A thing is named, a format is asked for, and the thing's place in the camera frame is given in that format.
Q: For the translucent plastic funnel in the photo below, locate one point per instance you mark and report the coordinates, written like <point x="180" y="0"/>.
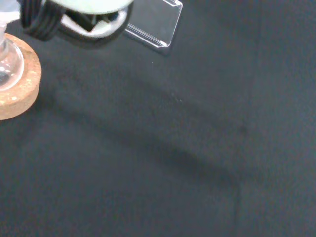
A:
<point x="7" y="10"/>

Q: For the small glass round-bottom flask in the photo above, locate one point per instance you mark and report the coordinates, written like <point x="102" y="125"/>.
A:
<point x="11" y="66"/>

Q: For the clear acrylic funnel stand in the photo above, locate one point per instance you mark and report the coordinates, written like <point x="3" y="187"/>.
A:
<point x="158" y="24"/>

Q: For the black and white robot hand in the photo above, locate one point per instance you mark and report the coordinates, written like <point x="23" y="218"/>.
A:
<point x="93" y="7"/>

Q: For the black bench cloth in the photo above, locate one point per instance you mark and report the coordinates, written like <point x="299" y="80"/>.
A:
<point x="172" y="148"/>

